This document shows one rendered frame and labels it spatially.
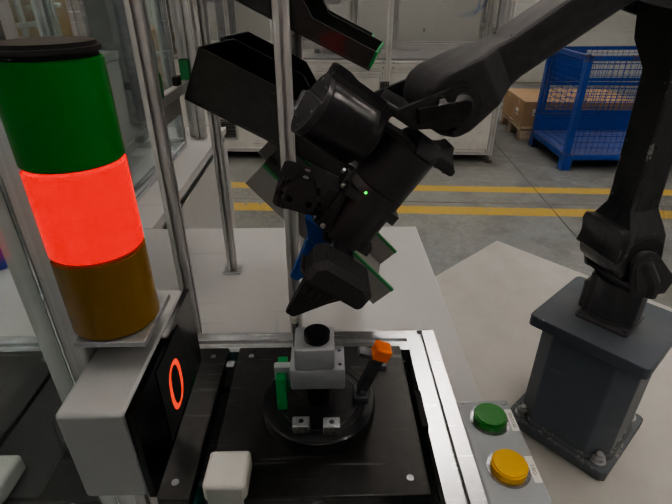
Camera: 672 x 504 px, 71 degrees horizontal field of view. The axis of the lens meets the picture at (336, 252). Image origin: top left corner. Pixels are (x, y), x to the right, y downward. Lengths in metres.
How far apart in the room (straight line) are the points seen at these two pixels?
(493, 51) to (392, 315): 0.64
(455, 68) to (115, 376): 0.34
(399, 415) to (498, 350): 0.35
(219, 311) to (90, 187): 0.76
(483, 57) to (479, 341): 0.62
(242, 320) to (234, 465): 0.45
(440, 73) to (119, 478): 0.37
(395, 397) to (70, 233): 0.48
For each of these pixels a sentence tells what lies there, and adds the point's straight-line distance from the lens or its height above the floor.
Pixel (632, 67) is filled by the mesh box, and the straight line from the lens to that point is 4.80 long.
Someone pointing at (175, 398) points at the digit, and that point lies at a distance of 0.35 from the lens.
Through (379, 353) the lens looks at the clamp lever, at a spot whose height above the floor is 1.07.
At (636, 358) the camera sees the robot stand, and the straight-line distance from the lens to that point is 0.66.
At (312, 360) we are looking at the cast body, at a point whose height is 1.07.
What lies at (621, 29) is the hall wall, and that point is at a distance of 9.91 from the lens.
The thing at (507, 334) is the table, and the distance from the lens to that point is 0.97.
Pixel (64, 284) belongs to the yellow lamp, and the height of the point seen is 1.30.
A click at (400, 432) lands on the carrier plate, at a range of 0.61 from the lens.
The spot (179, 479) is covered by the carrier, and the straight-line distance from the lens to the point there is 0.59.
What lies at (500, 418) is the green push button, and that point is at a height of 0.97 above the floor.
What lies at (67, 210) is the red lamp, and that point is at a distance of 0.27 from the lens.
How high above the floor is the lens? 1.44
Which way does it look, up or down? 29 degrees down
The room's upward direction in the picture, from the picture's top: straight up
